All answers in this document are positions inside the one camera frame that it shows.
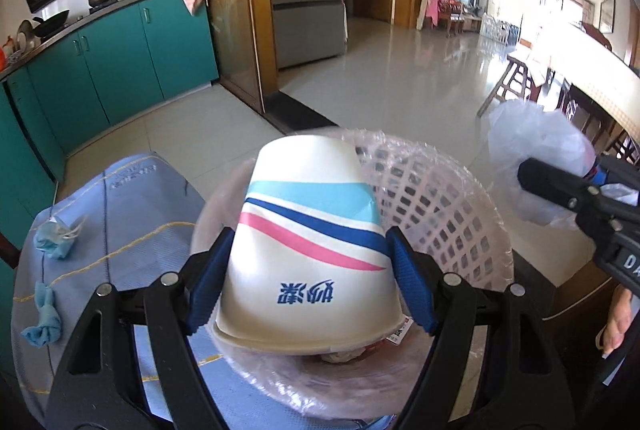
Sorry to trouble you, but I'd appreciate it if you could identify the framed wall picture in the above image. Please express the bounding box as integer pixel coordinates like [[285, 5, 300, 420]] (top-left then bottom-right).
[[597, 0, 616, 33]]

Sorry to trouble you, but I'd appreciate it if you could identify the white plastic bag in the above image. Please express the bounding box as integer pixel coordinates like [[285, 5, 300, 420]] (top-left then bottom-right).
[[487, 99, 598, 228]]

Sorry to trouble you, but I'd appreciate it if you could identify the black frying pan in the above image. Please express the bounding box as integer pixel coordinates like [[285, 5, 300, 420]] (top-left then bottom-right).
[[31, 9, 71, 36]]

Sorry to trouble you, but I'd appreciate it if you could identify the striped white paper cup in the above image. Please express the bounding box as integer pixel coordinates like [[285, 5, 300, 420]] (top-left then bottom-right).
[[209, 135, 406, 356]]

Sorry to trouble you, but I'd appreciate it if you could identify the wooden door frame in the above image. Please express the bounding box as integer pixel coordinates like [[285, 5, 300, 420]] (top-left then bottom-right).
[[179, 0, 281, 113]]

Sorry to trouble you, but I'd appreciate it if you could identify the dining table with cloth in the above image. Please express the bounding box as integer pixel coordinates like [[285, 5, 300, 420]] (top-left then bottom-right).
[[560, 77, 640, 161]]

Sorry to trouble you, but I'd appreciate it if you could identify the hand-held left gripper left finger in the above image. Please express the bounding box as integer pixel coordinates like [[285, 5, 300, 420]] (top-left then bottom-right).
[[45, 227, 236, 430]]

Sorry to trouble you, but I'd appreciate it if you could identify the dish rack with plates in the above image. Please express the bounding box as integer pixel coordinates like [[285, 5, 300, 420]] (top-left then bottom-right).
[[0, 20, 42, 67]]

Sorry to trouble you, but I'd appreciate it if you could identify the blue knotted cloth piece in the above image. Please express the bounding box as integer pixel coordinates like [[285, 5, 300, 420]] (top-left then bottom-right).
[[20, 282, 63, 350]]

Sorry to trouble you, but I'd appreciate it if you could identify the pink plastic basket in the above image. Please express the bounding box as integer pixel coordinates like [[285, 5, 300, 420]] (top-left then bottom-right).
[[345, 127, 516, 328]]

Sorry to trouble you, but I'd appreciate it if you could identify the row of white chairs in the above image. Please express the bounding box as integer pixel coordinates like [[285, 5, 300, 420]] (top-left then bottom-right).
[[480, 12, 522, 46]]

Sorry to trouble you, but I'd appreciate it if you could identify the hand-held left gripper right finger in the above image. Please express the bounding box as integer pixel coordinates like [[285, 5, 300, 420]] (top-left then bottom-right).
[[385, 227, 583, 430]]

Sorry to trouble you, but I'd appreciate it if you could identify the teal kitchen cabinet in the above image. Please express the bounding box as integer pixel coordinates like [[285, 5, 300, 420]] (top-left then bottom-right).
[[0, 0, 221, 223]]

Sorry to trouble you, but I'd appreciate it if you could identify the blue face mask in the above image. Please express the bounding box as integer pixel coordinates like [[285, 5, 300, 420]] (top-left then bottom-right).
[[32, 216, 87, 261]]

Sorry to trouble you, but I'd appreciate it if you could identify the wooden chair with pink cloth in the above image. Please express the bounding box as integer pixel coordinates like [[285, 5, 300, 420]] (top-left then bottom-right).
[[417, 0, 467, 37]]

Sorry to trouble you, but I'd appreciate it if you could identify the red snack packet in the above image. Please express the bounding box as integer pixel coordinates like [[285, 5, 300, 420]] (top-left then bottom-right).
[[350, 317, 410, 362]]

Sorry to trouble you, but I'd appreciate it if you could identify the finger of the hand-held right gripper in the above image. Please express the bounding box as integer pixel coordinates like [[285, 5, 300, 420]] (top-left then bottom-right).
[[517, 158, 606, 223], [597, 154, 640, 203]]

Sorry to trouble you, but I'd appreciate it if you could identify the blue quilted table cloth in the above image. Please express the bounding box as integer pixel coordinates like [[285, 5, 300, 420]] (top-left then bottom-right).
[[11, 153, 401, 430]]

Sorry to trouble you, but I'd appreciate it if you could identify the wooden stool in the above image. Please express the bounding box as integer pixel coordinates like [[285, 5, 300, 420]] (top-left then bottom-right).
[[477, 50, 551, 118]]

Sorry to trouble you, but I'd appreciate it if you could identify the person's right hand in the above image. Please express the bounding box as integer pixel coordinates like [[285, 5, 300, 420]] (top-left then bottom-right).
[[597, 282, 640, 358]]

